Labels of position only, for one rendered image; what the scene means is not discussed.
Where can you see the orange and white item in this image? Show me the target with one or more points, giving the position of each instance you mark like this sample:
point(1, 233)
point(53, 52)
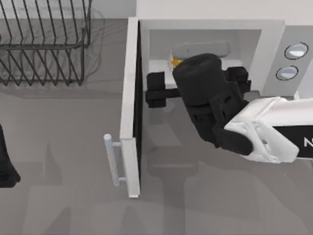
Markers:
point(175, 60)

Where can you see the pale microwave oven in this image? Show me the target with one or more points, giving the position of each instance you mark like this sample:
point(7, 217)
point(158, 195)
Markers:
point(271, 56)

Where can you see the small round microwave knob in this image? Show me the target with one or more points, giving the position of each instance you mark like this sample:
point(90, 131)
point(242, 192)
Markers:
point(287, 73)

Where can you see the white microwave door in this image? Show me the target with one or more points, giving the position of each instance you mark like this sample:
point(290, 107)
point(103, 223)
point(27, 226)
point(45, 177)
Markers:
point(128, 122)

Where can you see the large round microwave knob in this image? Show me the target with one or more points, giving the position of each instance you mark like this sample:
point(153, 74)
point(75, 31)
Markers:
point(296, 51)

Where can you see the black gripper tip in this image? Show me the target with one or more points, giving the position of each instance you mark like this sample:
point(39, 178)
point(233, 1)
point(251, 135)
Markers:
point(7, 166)

